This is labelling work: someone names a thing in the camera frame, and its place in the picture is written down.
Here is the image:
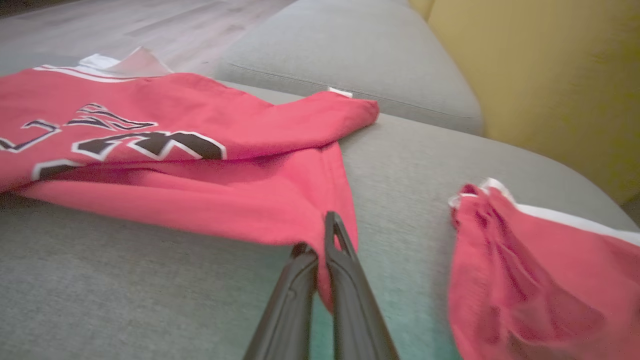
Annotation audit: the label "red basketball jersey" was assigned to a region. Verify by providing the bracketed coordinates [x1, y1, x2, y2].
[0, 46, 381, 315]

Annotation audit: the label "red shorts with white trim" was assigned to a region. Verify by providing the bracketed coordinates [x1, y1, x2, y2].
[446, 178, 640, 360]

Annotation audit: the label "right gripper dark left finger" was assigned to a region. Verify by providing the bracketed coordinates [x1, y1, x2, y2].
[243, 243, 320, 360]

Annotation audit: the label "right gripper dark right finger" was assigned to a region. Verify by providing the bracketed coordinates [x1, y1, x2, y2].
[323, 211, 401, 360]

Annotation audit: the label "large grey sofa seat cushion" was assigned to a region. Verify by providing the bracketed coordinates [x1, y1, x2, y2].
[0, 55, 640, 360]

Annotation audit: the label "yellow upholstered cushion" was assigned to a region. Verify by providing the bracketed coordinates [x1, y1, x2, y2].
[409, 0, 640, 205]

